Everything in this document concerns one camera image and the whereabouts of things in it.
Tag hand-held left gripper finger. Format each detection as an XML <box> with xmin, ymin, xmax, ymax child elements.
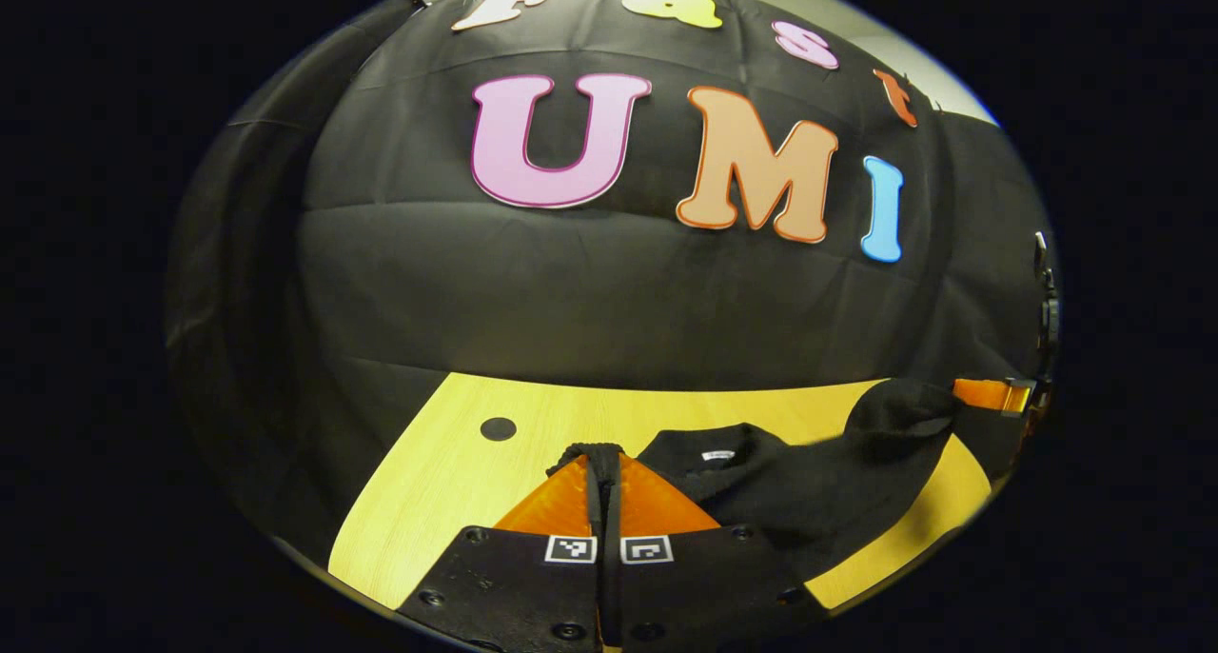
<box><xmin>605</xmin><ymin>448</ymin><xmax>829</xmax><ymax>649</ymax></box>
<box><xmin>398</xmin><ymin>448</ymin><xmax>608</xmax><ymax>652</ymax></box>

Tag black shirt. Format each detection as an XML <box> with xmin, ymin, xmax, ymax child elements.
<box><xmin>545</xmin><ymin>377</ymin><xmax>1029</xmax><ymax>583</ymax></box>

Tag black backdrop cloth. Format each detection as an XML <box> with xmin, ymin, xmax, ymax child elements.
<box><xmin>164</xmin><ymin>0</ymin><xmax>1062</xmax><ymax>587</ymax></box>

